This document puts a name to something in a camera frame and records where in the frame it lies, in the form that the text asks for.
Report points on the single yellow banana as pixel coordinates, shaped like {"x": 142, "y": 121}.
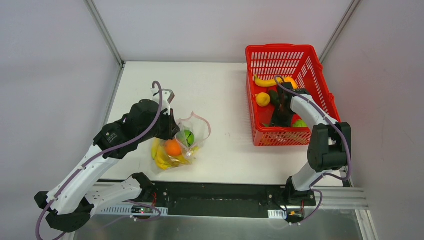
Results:
{"x": 267, "y": 83}

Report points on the clear zip top bag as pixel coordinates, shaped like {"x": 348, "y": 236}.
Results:
{"x": 183, "y": 148}

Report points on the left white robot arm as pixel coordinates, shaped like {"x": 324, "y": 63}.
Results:
{"x": 70, "y": 205}

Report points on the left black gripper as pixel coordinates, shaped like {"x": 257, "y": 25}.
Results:
{"x": 171, "y": 124}

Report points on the orange toy orange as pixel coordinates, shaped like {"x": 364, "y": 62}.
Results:
{"x": 172, "y": 148}

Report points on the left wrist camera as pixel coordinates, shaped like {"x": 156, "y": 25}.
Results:
{"x": 163, "y": 97}

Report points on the red plastic basket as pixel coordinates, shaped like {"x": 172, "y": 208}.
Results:
{"x": 299, "y": 62}

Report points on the yellow toy lemon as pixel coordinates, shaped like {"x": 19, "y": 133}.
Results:
{"x": 262, "y": 99}

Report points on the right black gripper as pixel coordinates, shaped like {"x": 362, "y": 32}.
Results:
{"x": 282, "y": 112}

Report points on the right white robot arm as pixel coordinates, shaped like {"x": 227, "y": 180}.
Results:
{"x": 329, "y": 146}

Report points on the orange toy pepper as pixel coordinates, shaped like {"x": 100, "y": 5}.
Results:
{"x": 289, "y": 79}

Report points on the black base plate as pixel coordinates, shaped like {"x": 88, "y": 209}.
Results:
{"x": 224, "y": 200}

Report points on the dark green avocado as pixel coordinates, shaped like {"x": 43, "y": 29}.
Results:
{"x": 274, "y": 98}

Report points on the green toy lime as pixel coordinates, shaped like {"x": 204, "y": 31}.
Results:
{"x": 299, "y": 124}

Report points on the toy watermelon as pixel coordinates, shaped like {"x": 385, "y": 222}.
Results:
{"x": 187, "y": 138}

